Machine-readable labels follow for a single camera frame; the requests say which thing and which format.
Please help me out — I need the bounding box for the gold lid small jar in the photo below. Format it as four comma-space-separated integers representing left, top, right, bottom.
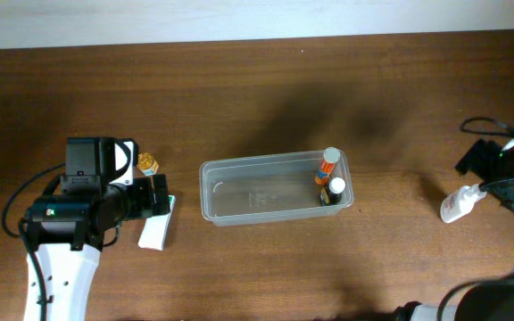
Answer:
137, 152, 159, 177

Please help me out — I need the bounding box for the orange tube white cap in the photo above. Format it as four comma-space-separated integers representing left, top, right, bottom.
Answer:
314, 147, 341, 185

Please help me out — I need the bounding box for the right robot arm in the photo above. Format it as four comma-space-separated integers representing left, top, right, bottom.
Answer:
390, 119, 514, 321

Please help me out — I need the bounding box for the dark bottle white cap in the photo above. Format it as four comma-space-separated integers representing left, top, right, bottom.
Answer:
319, 177, 346, 206

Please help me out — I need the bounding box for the white green medicine box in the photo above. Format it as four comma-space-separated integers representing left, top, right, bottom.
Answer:
138, 195, 176, 251

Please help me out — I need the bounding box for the white spray bottle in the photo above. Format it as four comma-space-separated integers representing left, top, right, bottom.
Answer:
440, 184, 486, 223

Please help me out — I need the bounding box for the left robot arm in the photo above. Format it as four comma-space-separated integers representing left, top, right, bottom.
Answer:
18, 137, 176, 320

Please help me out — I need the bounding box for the clear plastic container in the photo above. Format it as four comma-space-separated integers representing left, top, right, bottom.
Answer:
199, 150, 354, 226

